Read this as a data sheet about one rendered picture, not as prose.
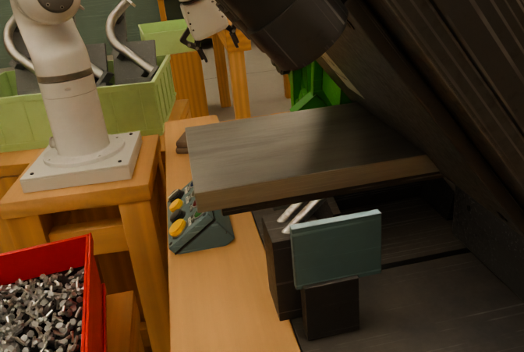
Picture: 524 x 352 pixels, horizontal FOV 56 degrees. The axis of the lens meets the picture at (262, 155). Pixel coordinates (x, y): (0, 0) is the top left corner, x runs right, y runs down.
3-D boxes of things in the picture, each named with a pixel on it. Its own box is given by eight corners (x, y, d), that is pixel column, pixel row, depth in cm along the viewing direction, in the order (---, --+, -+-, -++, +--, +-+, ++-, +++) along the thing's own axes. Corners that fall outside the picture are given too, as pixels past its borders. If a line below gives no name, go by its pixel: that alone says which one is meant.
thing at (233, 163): (200, 226, 39) (194, 193, 38) (189, 153, 54) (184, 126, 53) (628, 151, 45) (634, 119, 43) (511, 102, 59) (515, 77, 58)
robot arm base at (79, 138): (28, 171, 111) (3, 90, 104) (65, 140, 128) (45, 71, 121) (109, 164, 109) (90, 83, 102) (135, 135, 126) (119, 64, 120)
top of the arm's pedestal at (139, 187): (1, 220, 106) (-4, 204, 104) (44, 161, 135) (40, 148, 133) (151, 200, 108) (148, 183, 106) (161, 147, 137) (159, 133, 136)
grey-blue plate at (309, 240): (301, 342, 54) (292, 232, 48) (296, 329, 55) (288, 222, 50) (383, 324, 55) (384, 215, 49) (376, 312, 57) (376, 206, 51)
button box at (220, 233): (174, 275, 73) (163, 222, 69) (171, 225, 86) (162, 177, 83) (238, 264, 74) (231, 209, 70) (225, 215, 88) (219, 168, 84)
